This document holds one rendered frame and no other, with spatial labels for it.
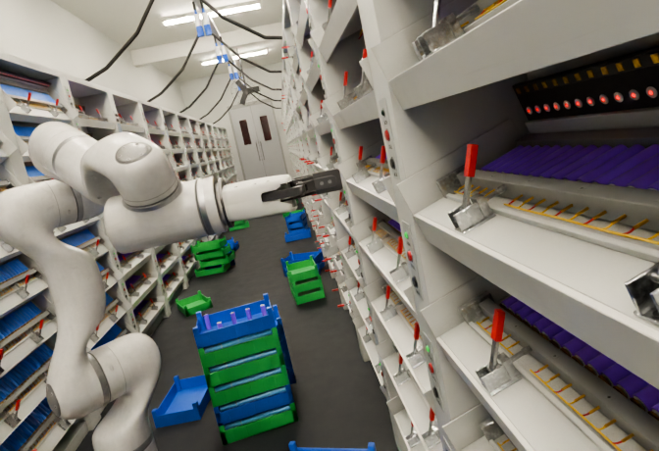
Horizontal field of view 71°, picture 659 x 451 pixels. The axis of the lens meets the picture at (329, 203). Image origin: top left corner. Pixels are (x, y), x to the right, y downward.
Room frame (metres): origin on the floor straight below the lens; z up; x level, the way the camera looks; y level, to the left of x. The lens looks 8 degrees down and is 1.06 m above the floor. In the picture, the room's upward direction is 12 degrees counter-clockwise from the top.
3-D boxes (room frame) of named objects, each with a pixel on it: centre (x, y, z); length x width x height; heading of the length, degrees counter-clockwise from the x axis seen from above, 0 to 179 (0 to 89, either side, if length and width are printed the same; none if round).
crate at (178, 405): (2.00, 0.83, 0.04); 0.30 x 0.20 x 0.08; 178
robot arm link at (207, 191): (0.67, 0.17, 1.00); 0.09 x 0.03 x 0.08; 4
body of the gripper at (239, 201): (0.68, 0.10, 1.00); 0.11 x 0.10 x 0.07; 94
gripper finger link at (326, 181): (0.67, 0.01, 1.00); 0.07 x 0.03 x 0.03; 94
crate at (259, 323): (1.76, 0.46, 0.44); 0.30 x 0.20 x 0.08; 101
